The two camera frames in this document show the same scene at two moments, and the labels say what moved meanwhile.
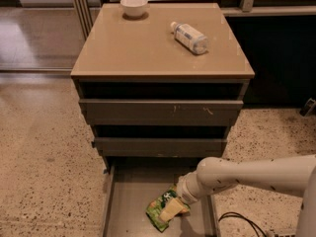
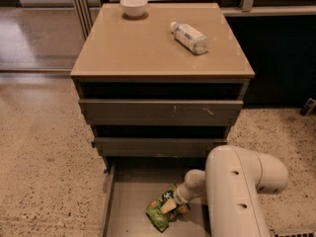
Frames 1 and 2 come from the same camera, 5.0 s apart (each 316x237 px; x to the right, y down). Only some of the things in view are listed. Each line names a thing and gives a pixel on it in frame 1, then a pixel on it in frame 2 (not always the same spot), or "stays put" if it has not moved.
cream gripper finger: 172,208 to 169,205
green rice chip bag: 153,209 stays put
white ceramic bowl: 133,6 stays put
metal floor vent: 284,232 stays put
